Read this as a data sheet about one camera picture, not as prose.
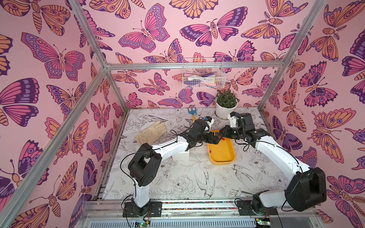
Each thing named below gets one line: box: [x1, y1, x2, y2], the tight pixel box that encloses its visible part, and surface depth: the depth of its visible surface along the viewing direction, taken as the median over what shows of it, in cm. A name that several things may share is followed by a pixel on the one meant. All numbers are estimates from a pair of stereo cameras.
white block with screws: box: [172, 152, 190, 161], surface depth 91 cm
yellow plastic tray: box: [207, 130, 236, 166], surface depth 96 cm
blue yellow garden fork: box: [187, 107, 197, 122], surface depth 122 cm
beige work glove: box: [134, 120, 168, 146], surface depth 105 cm
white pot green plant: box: [215, 89, 239, 121], surface depth 105 cm
